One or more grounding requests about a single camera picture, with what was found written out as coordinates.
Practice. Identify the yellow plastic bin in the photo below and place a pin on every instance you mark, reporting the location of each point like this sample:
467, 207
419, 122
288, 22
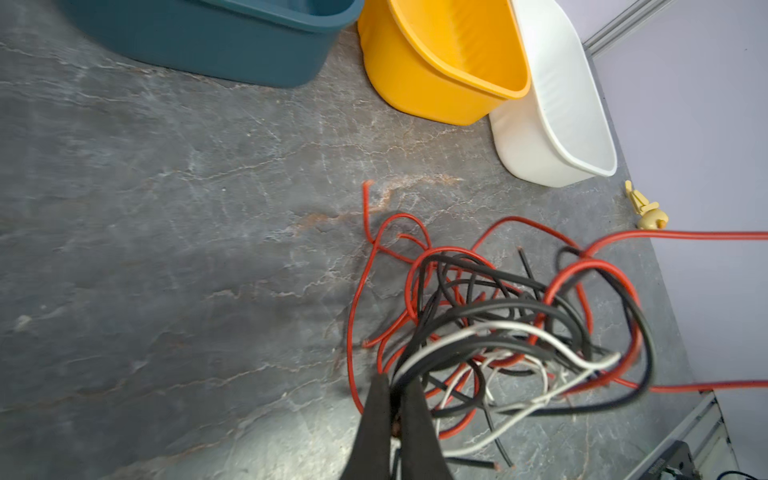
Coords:
447, 61

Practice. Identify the beige toy figure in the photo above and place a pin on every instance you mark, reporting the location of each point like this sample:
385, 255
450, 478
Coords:
651, 217

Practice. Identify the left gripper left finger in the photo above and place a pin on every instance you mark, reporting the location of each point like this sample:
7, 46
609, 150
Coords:
370, 455

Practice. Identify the white plastic bin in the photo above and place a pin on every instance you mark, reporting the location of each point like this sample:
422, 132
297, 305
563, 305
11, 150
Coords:
558, 134

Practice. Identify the teal plastic bin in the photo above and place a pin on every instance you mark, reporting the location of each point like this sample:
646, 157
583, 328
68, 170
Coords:
273, 43

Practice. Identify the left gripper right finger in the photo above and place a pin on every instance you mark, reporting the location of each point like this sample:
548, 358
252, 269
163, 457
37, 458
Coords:
421, 455

